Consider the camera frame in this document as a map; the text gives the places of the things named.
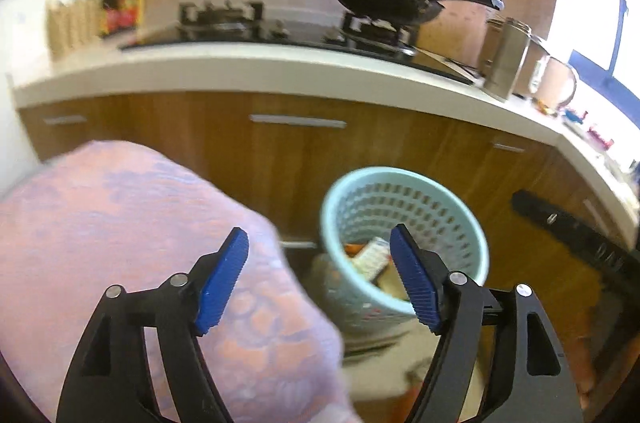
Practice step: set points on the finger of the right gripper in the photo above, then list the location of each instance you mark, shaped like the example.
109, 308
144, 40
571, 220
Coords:
584, 242

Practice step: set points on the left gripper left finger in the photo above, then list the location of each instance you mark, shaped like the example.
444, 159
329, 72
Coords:
109, 378

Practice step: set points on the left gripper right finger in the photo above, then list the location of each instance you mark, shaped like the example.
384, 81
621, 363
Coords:
529, 379

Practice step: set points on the orange peel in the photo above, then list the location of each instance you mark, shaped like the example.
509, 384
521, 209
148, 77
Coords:
389, 282

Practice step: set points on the wooden kitchen cabinets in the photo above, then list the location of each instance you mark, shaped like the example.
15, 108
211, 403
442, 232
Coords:
279, 155

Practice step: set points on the beige kettle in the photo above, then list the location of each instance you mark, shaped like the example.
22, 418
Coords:
558, 85

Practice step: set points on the light blue plastic basket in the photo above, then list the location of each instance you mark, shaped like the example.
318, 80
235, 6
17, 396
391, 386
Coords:
429, 230

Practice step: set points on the steel pot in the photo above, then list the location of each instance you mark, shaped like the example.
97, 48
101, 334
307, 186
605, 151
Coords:
503, 55

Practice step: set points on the wooden cutting board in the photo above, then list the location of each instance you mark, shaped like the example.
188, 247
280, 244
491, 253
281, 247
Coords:
457, 33

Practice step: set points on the white countertop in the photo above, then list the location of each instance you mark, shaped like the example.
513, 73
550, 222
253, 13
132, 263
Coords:
315, 73

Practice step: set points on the beige utensil holder basket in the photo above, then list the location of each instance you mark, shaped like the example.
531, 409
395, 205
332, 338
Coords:
72, 26

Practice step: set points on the black gas stove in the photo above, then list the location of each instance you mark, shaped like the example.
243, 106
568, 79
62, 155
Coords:
248, 23

